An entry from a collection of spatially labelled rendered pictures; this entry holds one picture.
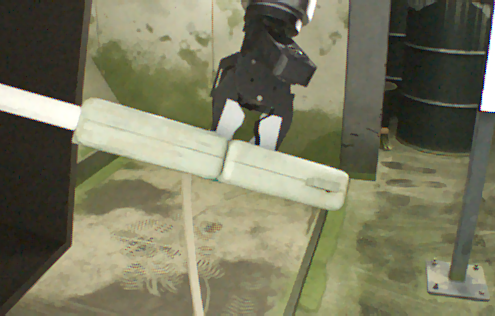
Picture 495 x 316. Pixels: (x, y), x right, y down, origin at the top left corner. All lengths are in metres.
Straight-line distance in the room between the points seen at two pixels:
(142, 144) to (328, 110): 1.97
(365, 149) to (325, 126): 0.22
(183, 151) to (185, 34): 2.05
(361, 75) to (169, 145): 1.91
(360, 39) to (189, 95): 0.90
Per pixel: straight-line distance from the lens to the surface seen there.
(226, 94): 0.57
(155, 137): 0.50
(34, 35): 0.95
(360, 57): 2.36
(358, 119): 2.42
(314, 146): 2.49
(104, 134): 0.50
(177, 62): 2.59
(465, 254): 1.76
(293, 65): 0.51
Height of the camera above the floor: 0.98
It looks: 21 degrees down
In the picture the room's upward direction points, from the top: straight up
